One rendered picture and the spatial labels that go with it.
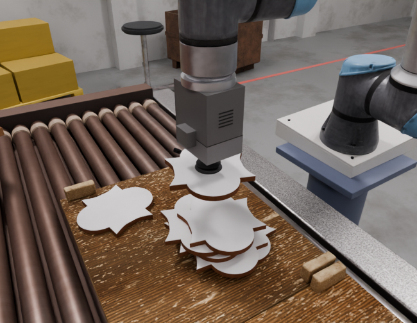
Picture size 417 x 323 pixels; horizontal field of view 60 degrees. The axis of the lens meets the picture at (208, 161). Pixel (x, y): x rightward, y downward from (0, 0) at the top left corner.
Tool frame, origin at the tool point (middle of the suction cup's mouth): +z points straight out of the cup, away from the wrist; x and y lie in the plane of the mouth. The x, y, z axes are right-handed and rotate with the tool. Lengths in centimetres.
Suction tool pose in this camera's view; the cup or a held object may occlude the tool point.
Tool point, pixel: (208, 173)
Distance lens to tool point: 57.3
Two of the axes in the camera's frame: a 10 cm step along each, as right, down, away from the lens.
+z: 0.0, 8.5, 5.3
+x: 8.2, -3.0, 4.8
